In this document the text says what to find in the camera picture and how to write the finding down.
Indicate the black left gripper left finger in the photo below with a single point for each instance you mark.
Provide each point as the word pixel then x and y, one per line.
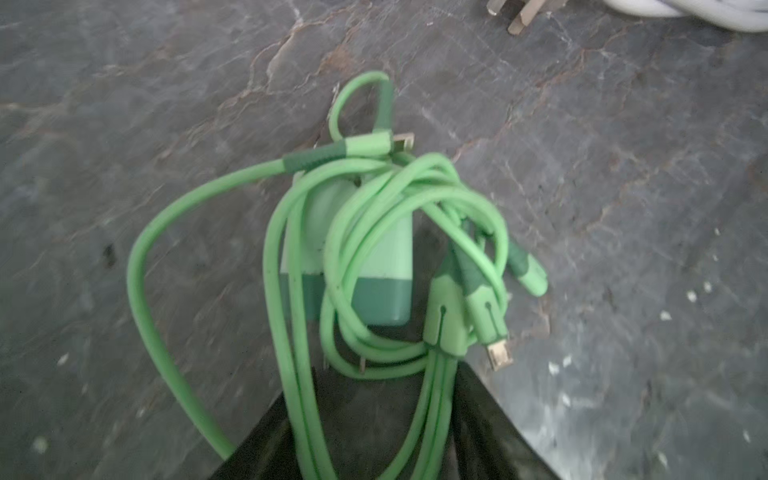
pixel 268 452

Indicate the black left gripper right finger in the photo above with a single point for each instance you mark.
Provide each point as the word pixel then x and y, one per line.
pixel 487 444

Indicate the green charger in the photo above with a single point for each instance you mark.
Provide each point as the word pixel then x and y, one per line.
pixel 383 293

